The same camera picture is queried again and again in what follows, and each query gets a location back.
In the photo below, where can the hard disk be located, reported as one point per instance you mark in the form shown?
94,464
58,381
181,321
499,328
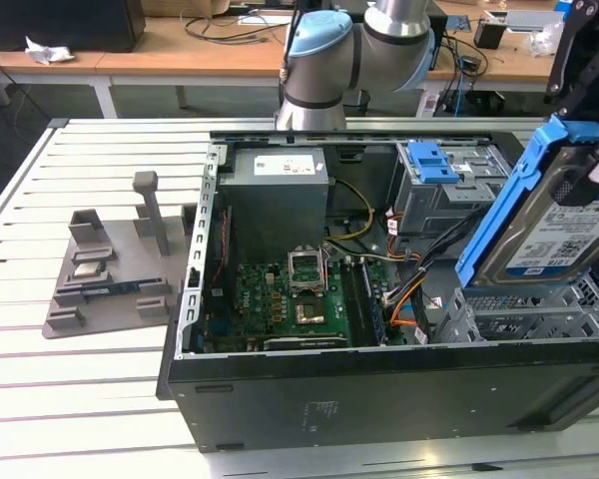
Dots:
539,239

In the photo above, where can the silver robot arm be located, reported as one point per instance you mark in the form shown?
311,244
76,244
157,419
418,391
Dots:
329,55

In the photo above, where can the blue plastic disk carrier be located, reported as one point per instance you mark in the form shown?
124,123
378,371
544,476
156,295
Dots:
431,167

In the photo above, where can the perforated metal disk bay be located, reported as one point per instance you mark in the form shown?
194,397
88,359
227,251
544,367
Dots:
509,309

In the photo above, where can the clear plastic bag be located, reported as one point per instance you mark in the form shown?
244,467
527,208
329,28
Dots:
544,42

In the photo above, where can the small black box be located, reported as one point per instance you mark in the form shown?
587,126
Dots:
489,36

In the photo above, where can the metal drive cage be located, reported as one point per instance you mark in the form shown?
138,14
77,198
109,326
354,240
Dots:
429,209

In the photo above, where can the black RAM slot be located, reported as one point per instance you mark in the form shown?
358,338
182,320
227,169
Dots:
352,299

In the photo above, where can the metal locking lever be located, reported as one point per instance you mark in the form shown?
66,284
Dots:
325,264

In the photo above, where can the black open PC case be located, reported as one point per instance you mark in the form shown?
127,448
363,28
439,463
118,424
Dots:
379,399

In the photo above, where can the CPU socket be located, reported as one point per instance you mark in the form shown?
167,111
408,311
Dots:
309,312

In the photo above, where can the grey power supply box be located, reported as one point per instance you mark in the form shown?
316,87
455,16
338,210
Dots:
274,214

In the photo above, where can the black expansion slot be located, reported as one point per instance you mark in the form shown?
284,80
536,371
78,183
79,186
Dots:
304,343

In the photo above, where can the wooden desk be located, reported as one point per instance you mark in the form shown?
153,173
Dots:
204,55
10,65

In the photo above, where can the green motherboard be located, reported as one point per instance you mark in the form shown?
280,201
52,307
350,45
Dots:
259,304

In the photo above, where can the brown cardboard box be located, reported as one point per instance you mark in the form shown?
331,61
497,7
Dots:
179,6

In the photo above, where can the grey parts rack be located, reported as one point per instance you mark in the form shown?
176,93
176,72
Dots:
125,269

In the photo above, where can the dark blue RAM stick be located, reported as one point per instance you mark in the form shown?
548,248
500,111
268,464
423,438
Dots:
112,289

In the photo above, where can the large black box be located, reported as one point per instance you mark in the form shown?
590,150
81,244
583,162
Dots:
55,25

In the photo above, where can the crumpled white paper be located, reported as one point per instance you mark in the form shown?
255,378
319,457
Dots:
50,52

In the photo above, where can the silver CPU chip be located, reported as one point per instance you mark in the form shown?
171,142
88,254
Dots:
89,269

